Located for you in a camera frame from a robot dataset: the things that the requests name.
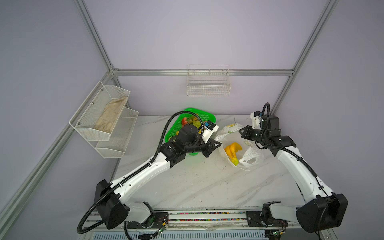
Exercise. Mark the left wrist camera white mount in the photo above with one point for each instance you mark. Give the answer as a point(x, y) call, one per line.
point(208, 129)

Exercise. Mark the green plastic basket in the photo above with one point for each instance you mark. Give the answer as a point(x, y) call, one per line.
point(168, 148)

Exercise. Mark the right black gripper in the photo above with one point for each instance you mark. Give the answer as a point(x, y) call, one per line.
point(245, 134)

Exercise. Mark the beige cloth in shelf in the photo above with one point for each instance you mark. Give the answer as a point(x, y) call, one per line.
point(110, 115)

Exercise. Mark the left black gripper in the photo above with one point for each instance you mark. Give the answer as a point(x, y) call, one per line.
point(210, 146)

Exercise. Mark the yellow banana bunch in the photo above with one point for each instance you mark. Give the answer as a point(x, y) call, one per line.
point(231, 152)

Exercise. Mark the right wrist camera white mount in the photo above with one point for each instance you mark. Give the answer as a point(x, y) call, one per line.
point(256, 120)

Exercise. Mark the lower white mesh shelf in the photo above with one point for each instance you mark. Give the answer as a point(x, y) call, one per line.
point(116, 146)

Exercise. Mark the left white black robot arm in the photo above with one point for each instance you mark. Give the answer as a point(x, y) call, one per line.
point(112, 199)

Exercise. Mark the white mesh shelf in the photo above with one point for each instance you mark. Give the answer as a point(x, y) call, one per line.
point(88, 118)
point(116, 146)

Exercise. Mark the white wire wall basket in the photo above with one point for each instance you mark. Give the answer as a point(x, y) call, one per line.
point(208, 81)

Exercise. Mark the red dragon fruit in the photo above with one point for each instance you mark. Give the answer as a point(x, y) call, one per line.
point(185, 121)

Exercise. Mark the green guava fruit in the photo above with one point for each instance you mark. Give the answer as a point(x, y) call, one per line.
point(196, 122)

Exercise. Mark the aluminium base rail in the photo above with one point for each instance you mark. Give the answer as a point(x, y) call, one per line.
point(235, 224)

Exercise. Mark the upper white mesh shelf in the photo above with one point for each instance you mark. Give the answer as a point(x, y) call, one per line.
point(88, 118)

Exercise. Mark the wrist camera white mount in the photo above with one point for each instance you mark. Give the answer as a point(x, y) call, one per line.
point(208, 129)
point(256, 120)

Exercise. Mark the white lemon print plastic bag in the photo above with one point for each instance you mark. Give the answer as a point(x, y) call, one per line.
point(238, 152)

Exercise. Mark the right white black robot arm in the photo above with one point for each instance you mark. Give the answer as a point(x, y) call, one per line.
point(323, 208)

